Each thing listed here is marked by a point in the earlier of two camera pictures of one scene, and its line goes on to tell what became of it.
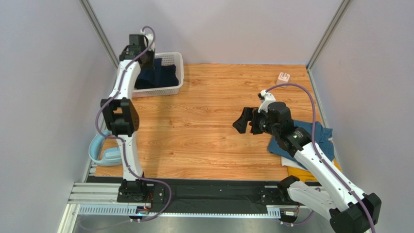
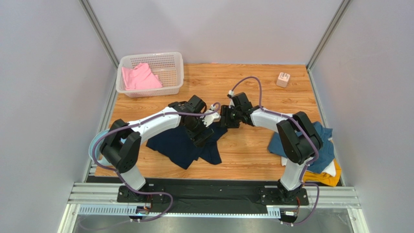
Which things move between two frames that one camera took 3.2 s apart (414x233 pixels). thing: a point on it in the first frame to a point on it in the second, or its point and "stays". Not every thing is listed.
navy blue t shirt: [161, 76] to [175, 144]
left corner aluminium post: [86, 6] stays
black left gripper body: [150, 58] to [194, 129]
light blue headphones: [112, 156] stays
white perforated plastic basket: [167, 58] stays
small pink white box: [283, 78] stays
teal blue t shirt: [322, 138] stays
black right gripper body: [256, 121] to [224, 117]
